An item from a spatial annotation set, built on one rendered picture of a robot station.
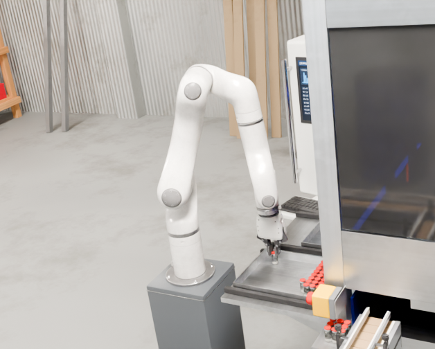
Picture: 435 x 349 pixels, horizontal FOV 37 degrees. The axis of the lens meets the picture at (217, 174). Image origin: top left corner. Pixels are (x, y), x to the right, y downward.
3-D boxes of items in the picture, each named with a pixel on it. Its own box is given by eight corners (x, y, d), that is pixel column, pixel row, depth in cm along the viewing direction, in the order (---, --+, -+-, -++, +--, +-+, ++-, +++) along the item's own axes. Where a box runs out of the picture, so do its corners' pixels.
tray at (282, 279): (351, 269, 233) (351, 261, 232) (324, 309, 213) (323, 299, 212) (266, 255, 251) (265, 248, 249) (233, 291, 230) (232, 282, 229)
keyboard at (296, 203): (369, 214, 289) (369, 209, 288) (353, 227, 279) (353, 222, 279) (294, 198, 315) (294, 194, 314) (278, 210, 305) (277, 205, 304)
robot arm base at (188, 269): (156, 282, 247) (148, 239, 240) (182, 258, 262) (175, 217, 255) (199, 290, 238) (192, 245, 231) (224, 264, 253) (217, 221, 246)
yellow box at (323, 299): (343, 307, 199) (342, 287, 196) (335, 320, 193) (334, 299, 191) (320, 302, 203) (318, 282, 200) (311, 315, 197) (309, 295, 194)
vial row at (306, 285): (328, 271, 234) (327, 260, 232) (309, 298, 220) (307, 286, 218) (323, 271, 235) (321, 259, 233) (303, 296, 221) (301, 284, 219)
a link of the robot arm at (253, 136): (265, 125, 213) (283, 208, 224) (261, 112, 228) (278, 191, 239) (238, 131, 214) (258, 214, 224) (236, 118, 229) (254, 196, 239)
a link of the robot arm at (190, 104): (190, 199, 243) (185, 218, 228) (159, 192, 243) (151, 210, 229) (217, 69, 224) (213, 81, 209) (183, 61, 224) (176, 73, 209)
